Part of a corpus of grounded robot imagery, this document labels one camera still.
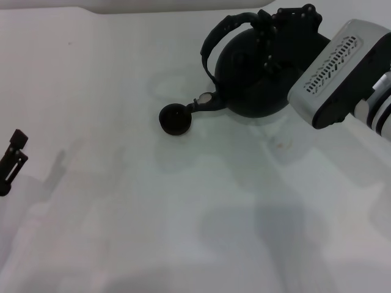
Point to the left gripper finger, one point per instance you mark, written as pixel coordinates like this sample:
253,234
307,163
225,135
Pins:
15,155

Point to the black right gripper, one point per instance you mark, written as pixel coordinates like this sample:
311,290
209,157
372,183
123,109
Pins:
296,39

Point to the black round teapot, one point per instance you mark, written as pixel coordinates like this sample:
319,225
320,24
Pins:
253,91

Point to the small black teacup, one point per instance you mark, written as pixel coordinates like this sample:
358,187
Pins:
175,120

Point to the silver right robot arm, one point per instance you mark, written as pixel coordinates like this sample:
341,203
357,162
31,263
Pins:
380,107

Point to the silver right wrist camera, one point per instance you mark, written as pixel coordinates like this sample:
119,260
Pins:
336,70

